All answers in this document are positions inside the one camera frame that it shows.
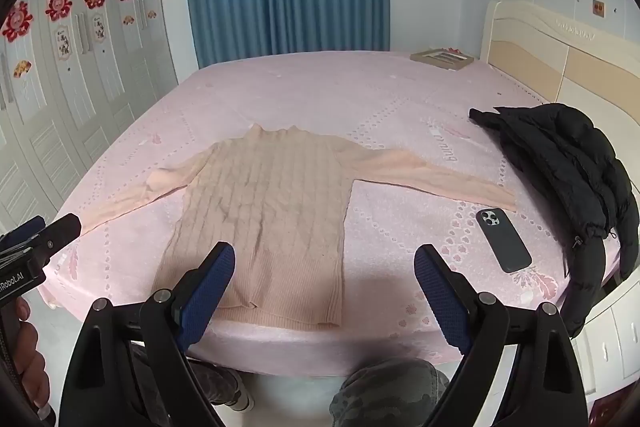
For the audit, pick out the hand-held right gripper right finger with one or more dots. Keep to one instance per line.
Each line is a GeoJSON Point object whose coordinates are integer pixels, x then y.
{"type": "Point", "coordinates": [440, 302]}

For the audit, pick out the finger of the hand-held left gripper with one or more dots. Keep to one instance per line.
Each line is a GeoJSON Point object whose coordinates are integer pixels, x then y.
{"type": "Point", "coordinates": [25, 229]}
{"type": "Point", "coordinates": [62, 229]}

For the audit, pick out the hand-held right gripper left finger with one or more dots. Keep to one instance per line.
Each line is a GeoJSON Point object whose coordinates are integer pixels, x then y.
{"type": "Point", "coordinates": [210, 292]}

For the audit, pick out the pink knitted sweater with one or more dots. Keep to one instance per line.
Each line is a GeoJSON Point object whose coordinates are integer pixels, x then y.
{"type": "Point", "coordinates": [260, 207]}

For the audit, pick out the person's left hand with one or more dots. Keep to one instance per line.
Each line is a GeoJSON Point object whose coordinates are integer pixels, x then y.
{"type": "Point", "coordinates": [30, 357]}

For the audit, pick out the dark grey smartphone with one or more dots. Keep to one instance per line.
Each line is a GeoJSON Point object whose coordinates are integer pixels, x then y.
{"type": "Point", "coordinates": [502, 239]}

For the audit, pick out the white wardrobe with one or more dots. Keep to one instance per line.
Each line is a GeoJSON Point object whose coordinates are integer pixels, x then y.
{"type": "Point", "coordinates": [50, 132]}

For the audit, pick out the white shoe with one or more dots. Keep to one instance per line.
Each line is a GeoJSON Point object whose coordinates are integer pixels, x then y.
{"type": "Point", "coordinates": [244, 402]}

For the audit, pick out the white nightstand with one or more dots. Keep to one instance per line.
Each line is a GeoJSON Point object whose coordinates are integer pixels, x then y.
{"type": "Point", "coordinates": [615, 337]}

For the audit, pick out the black puffer jacket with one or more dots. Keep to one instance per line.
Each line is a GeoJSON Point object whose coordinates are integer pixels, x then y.
{"type": "Point", "coordinates": [560, 157]}

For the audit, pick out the bed with pink sheet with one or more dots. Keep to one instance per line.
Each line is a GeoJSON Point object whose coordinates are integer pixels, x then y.
{"type": "Point", "coordinates": [350, 107]}

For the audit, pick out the cream bed headboard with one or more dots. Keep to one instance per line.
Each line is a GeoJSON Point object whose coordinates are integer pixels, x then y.
{"type": "Point", "coordinates": [540, 57]}

